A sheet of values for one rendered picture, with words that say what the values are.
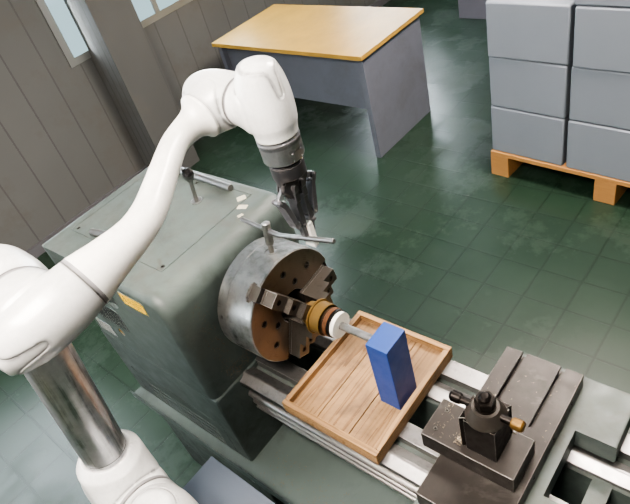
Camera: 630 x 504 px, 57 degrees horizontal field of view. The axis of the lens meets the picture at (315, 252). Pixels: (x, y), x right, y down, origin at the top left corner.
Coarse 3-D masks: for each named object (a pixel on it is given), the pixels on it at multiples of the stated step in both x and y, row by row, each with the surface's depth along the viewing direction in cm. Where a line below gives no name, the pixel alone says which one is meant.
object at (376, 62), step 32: (256, 32) 423; (288, 32) 407; (320, 32) 392; (352, 32) 379; (384, 32) 366; (416, 32) 386; (224, 64) 440; (288, 64) 401; (320, 64) 382; (352, 64) 364; (384, 64) 369; (416, 64) 397; (320, 96) 401; (352, 96) 382; (384, 96) 379; (416, 96) 408; (384, 128) 389
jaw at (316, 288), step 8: (320, 272) 155; (328, 272) 154; (312, 280) 154; (320, 280) 153; (328, 280) 154; (304, 288) 153; (312, 288) 152; (320, 288) 151; (328, 288) 152; (296, 296) 157; (304, 296) 152; (312, 296) 150; (320, 296) 149; (328, 296) 149
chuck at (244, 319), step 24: (288, 240) 156; (264, 264) 143; (288, 264) 146; (312, 264) 154; (240, 288) 143; (264, 288) 141; (288, 288) 149; (240, 312) 143; (264, 312) 144; (240, 336) 146; (264, 336) 146; (288, 336) 154
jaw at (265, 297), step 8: (256, 288) 141; (248, 296) 142; (256, 296) 141; (264, 296) 141; (272, 296) 140; (280, 296) 141; (288, 296) 148; (264, 304) 141; (272, 304) 139; (280, 304) 142; (288, 304) 142; (296, 304) 143; (304, 304) 143; (288, 312) 142; (296, 312) 144; (304, 312) 143
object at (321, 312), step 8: (312, 304) 145; (320, 304) 145; (328, 304) 145; (312, 312) 144; (320, 312) 143; (328, 312) 142; (336, 312) 142; (304, 320) 147; (312, 320) 144; (320, 320) 143; (328, 320) 141; (312, 328) 145; (320, 328) 144; (328, 328) 141; (328, 336) 144
